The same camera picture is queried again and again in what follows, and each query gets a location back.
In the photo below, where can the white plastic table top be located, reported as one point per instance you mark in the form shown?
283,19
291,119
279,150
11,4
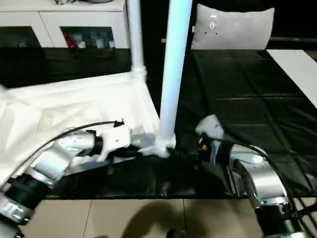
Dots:
62,104

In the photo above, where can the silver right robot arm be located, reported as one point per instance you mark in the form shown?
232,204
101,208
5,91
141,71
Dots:
267,178

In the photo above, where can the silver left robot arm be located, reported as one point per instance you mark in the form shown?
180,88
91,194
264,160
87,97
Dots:
49,163

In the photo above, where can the dark robot foot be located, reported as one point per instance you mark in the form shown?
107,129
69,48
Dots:
176,233

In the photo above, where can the small white cup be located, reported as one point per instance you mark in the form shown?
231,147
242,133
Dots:
112,44
80,44

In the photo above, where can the black metal bench leg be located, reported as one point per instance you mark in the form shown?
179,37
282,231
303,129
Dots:
307,211

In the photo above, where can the tall black cabinet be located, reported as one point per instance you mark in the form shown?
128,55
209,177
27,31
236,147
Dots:
156,24

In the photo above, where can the red box in cabinet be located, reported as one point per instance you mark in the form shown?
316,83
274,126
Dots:
67,39

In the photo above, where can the white flat board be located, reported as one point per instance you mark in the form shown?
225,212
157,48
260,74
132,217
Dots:
294,69

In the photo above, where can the grey cushion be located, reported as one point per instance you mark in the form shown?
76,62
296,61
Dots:
235,29

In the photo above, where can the black bar with red mark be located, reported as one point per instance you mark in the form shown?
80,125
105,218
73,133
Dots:
294,39

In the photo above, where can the round grey appliance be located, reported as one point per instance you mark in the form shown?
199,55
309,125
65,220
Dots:
99,1

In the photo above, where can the white cabinet with glass doors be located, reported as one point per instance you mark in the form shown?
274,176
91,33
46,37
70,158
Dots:
49,17

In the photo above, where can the black clutter pile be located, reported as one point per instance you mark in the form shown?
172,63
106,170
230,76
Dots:
62,2

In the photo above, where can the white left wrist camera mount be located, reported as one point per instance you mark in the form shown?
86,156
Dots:
116,138

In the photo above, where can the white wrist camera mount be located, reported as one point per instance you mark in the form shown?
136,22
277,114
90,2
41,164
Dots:
211,126
116,138

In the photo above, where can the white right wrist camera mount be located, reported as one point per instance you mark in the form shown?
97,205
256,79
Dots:
211,126

